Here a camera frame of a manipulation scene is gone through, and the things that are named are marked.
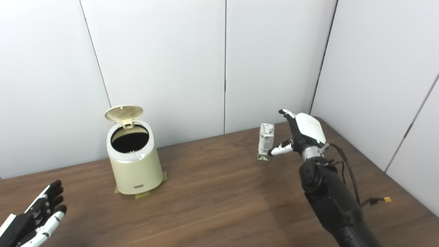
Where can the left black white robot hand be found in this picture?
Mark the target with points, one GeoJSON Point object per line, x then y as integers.
{"type": "Point", "coordinates": [31, 219]}

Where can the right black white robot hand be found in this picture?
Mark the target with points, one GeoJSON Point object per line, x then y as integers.
{"type": "Point", "coordinates": [308, 132]}

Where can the white green milk carton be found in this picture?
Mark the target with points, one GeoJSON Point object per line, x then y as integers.
{"type": "Point", "coordinates": [265, 140]}

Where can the cream-colored lidded bin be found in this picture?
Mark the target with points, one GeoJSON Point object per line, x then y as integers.
{"type": "Point", "coordinates": [135, 164]}

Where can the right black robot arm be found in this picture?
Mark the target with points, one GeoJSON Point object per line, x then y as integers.
{"type": "Point", "coordinates": [329, 192]}

